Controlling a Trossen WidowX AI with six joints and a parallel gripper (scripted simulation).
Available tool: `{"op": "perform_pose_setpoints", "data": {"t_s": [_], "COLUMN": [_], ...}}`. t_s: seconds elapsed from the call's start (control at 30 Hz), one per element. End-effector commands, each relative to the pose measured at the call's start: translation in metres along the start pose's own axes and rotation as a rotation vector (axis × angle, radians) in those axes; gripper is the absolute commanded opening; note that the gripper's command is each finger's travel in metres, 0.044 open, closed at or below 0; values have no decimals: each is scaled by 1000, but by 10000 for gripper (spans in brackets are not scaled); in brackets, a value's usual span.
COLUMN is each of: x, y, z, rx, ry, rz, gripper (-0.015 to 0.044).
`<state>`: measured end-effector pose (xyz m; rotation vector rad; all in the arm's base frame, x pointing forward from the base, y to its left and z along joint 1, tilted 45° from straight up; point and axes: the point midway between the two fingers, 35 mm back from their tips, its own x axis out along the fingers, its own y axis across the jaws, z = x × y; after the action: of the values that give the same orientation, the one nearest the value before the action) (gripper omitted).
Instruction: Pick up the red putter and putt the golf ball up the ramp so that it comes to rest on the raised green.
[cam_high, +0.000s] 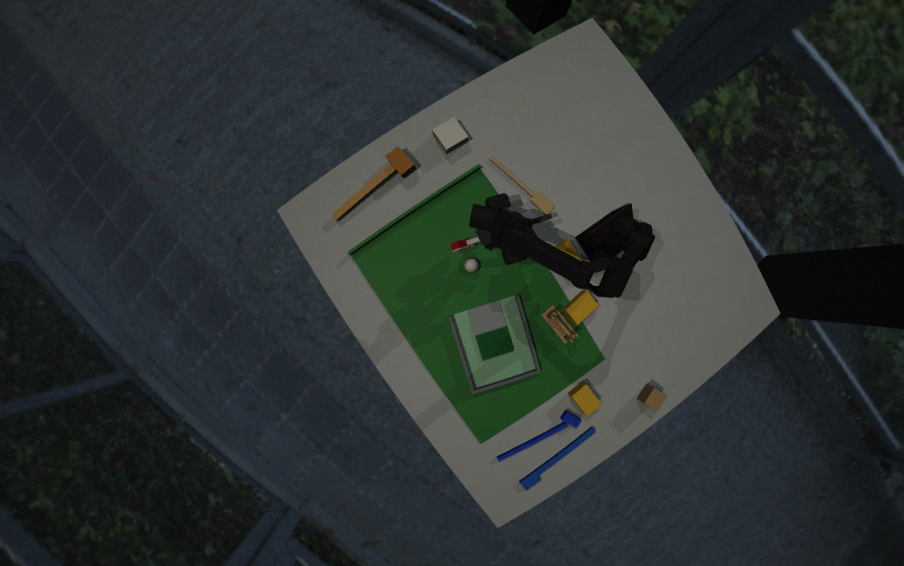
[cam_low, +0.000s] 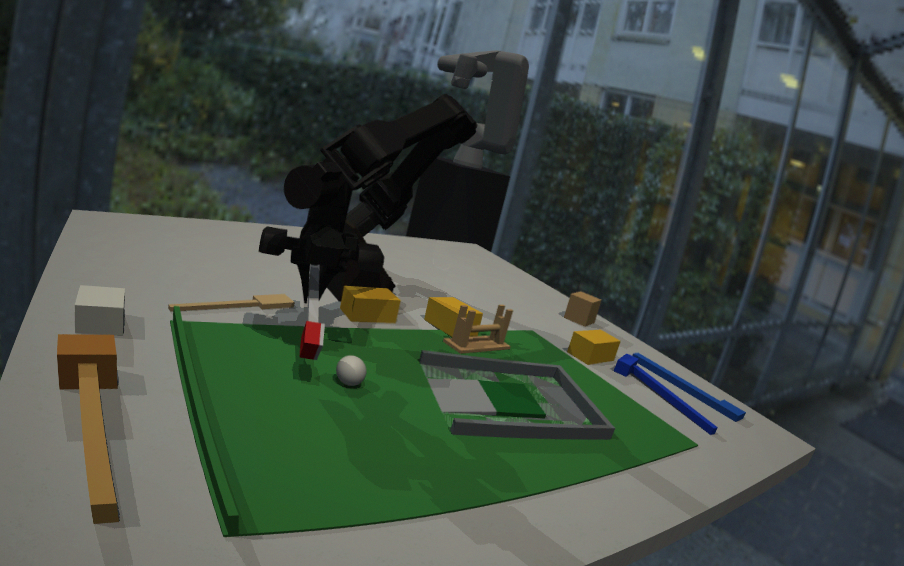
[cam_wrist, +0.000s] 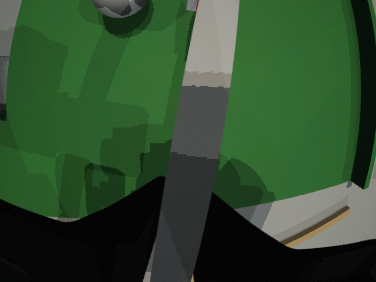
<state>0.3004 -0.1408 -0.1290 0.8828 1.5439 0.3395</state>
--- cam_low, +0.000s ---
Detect brown wooden mallet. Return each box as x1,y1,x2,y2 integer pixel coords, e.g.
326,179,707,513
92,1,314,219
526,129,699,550
57,334,119,524

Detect brown cube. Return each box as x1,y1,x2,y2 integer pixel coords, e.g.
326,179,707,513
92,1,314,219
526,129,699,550
564,292,601,326

